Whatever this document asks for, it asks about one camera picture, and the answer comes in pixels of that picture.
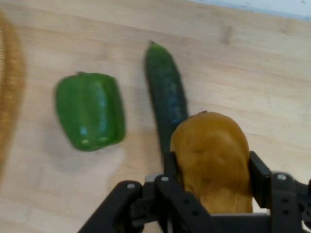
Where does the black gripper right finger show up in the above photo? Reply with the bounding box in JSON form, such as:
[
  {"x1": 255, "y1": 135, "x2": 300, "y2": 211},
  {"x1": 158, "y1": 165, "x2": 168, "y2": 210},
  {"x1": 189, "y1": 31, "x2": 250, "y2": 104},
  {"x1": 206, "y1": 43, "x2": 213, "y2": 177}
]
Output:
[{"x1": 248, "y1": 150, "x2": 311, "y2": 233}]

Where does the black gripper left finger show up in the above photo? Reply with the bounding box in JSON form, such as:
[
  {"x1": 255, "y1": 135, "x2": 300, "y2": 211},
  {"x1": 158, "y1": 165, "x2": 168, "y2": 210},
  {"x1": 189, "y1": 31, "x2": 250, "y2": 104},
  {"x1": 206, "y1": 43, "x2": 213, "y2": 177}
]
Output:
[{"x1": 77, "y1": 150, "x2": 225, "y2": 233}]

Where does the brown potato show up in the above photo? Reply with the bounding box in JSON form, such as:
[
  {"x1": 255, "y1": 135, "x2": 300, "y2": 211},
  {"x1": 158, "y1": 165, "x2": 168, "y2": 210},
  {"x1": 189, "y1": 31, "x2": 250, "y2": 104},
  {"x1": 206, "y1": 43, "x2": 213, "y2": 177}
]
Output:
[{"x1": 170, "y1": 111, "x2": 254, "y2": 215}]

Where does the dark green cucumber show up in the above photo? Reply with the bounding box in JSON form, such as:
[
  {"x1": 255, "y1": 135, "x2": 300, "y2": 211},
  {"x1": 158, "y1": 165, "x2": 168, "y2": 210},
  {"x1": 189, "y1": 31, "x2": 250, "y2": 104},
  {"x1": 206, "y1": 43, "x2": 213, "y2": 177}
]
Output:
[{"x1": 144, "y1": 40, "x2": 190, "y2": 172}]

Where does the wooden cutting board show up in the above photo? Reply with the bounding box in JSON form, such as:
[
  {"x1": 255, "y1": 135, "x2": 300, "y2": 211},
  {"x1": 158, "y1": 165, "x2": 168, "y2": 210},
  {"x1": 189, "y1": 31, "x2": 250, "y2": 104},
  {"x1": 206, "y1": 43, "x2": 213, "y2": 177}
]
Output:
[{"x1": 0, "y1": 0, "x2": 311, "y2": 233}]

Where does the green bell pepper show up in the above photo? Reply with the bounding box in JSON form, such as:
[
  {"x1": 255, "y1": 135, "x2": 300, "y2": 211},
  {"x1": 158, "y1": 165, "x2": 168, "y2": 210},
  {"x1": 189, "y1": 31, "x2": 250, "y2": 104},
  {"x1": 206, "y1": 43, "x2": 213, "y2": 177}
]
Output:
[{"x1": 55, "y1": 71, "x2": 126, "y2": 152}]

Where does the woven wicker basket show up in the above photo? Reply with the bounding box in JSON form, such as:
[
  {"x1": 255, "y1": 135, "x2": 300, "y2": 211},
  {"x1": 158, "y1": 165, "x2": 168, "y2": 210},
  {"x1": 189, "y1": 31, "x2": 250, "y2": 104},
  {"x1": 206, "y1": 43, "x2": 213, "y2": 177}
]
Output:
[{"x1": 0, "y1": 9, "x2": 27, "y2": 182}]

